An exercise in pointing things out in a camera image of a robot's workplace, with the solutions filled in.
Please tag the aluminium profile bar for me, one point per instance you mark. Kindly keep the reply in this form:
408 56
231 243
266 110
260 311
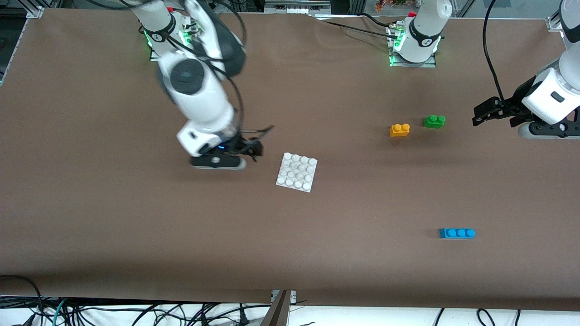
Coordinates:
276 312

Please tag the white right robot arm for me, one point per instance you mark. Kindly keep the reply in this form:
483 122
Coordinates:
199 104

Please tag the aluminium corner profile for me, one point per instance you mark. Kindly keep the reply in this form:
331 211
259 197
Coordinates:
556 23
35 12

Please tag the yellow two-stud block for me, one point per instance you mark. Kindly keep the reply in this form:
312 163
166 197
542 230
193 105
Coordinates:
399 131

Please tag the white studded base plate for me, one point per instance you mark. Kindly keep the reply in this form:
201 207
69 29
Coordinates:
297 173

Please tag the blue three-stud block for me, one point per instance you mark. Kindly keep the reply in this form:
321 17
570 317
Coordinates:
456 233

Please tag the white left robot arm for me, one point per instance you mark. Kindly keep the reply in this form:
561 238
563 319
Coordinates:
426 27

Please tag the grey aluminium frame piece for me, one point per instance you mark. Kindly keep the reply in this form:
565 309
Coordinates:
294 7

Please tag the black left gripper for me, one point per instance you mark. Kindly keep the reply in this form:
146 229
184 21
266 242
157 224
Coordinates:
511 107

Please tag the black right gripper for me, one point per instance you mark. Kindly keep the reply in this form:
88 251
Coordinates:
241 145

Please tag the green two-stud block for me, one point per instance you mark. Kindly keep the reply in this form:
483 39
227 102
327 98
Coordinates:
433 122

